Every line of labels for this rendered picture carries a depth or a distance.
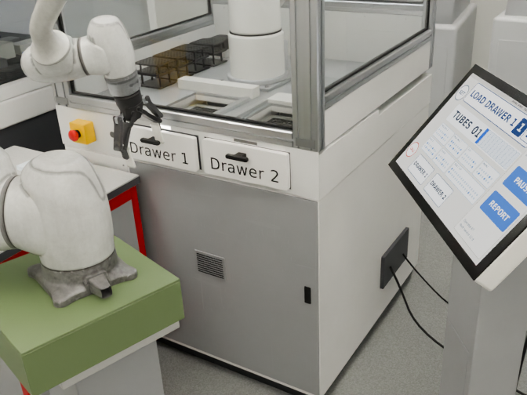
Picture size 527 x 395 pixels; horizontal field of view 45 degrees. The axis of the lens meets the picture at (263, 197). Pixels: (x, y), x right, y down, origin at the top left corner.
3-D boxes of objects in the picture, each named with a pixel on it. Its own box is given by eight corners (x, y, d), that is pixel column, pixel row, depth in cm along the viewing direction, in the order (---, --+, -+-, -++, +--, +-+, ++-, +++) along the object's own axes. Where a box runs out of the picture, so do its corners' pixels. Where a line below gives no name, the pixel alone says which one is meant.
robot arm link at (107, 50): (140, 59, 177) (94, 68, 177) (124, 6, 168) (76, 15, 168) (137, 77, 168) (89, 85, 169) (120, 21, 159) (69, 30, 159)
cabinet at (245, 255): (323, 416, 210) (322, 202, 175) (98, 325, 260) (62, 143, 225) (419, 275, 282) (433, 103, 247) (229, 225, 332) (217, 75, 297)
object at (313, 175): (318, 201, 176) (318, 152, 169) (63, 143, 225) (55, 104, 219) (430, 103, 247) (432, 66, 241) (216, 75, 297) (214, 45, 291)
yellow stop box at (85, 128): (85, 146, 211) (81, 125, 208) (70, 143, 215) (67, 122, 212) (96, 141, 215) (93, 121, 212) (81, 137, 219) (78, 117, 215)
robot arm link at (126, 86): (143, 66, 174) (148, 85, 177) (118, 63, 178) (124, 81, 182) (121, 81, 168) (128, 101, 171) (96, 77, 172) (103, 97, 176)
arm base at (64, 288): (64, 319, 122) (59, 295, 119) (26, 273, 138) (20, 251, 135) (149, 284, 132) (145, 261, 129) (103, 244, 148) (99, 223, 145)
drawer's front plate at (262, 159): (287, 191, 178) (286, 155, 173) (204, 172, 192) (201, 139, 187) (290, 189, 179) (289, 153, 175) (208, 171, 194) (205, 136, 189)
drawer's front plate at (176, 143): (196, 172, 193) (193, 138, 188) (125, 156, 207) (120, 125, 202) (200, 170, 194) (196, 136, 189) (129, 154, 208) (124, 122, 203)
